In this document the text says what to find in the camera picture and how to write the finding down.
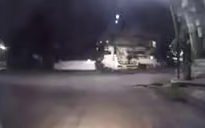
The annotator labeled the building with lit windows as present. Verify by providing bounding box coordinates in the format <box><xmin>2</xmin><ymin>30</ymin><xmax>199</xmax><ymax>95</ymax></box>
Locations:
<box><xmin>99</xmin><ymin>31</ymin><xmax>161</xmax><ymax>61</ymax></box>

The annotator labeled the white vehicle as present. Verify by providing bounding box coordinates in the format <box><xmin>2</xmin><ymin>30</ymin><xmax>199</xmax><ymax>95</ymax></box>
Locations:
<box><xmin>95</xmin><ymin>44</ymin><xmax>160</xmax><ymax>72</ymax></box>

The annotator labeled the dark asphalt road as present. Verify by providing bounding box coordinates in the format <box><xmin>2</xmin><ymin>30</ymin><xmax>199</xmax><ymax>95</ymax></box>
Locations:
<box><xmin>0</xmin><ymin>68</ymin><xmax>205</xmax><ymax>128</ymax></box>

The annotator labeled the concrete kerb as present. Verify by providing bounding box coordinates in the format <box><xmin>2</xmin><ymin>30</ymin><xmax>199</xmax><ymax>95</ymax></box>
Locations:
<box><xmin>133</xmin><ymin>77</ymin><xmax>205</xmax><ymax>89</ymax></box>

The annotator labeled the pole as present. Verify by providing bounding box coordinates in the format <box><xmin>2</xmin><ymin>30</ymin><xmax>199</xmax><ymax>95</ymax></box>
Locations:
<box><xmin>169</xmin><ymin>3</ymin><xmax>195</xmax><ymax>81</ymax></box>

